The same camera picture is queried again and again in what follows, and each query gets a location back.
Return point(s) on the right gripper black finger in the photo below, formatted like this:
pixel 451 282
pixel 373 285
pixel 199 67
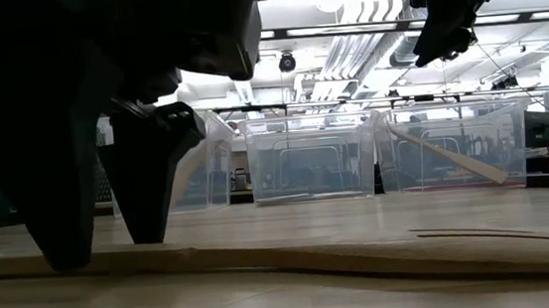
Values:
pixel 444 39

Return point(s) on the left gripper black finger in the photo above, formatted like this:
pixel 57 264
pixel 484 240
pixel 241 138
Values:
pixel 61 217
pixel 152 174

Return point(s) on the metal tongs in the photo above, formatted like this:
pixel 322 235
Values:
pixel 343 195

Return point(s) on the wooden slotted spoon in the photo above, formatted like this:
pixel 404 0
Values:
pixel 363 261

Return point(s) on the metal box grater pink top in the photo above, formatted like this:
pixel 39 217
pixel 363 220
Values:
pixel 103 184

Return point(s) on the clear plastic bin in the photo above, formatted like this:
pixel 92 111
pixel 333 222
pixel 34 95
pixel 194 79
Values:
pixel 451 128
pixel 311 171
pixel 222 178

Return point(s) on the black ceiling spotlight cluster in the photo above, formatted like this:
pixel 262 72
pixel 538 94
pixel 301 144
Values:
pixel 505 82

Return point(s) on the long ceiling light strip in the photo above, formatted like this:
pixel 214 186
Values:
pixel 343 28

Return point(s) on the black computer monitor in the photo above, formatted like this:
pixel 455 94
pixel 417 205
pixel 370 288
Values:
pixel 539 131

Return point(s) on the black ceiling camera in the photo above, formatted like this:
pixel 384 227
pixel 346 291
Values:
pixel 287 63

